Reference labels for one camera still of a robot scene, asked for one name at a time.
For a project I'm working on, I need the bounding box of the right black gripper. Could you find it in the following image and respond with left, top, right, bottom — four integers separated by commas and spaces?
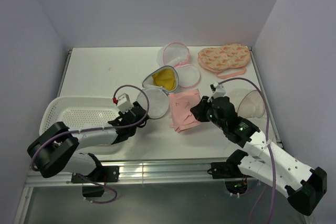
190, 95, 226, 130

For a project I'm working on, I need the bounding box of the pink bra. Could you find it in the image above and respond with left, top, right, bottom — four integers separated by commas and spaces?
169, 89, 201, 133

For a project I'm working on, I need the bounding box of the grey trimmed mesh laundry bag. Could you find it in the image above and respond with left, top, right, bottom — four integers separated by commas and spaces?
142, 66, 179, 119

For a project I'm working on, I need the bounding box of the yellow bra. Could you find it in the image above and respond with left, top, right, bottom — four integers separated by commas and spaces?
152, 68, 176, 91

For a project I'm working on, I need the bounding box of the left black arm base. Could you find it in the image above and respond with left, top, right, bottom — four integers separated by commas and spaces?
71, 166, 119, 200

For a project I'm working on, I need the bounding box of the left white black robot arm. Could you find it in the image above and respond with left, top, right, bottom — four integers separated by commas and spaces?
27, 102, 149, 182

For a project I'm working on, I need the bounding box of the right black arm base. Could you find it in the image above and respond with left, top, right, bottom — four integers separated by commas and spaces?
207, 158, 248, 195

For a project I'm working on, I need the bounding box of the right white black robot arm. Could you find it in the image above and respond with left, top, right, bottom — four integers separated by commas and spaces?
191, 96, 327, 216

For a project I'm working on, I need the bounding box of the clear mesh laundry bag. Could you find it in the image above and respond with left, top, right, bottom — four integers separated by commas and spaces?
227, 89, 265, 118

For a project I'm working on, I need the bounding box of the peach patterned laundry bag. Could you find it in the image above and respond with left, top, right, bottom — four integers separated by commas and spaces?
197, 43, 251, 80

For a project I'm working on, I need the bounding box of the pink trimmed mesh laundry bag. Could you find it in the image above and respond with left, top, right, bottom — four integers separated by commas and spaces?
156, 42, 201, 88

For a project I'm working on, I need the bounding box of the white plastic basket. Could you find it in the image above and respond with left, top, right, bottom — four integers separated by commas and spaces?
39, 95, 121, 146

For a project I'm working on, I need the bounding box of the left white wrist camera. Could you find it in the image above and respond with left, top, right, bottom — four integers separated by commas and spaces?
112, 93, 133, 113

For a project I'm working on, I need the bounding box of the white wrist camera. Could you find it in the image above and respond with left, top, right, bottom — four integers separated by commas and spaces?
209, 82, 226, 99
112, 93, 133, 113

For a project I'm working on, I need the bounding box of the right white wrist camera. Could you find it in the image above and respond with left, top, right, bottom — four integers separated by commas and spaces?
209, 82, 226, 99

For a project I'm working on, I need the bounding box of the aluminium mounting rail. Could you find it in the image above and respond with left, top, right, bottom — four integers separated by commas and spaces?
25, 158, 263, 187

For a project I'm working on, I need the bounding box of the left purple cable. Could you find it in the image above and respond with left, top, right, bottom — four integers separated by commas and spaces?
30, 84, 150, 205

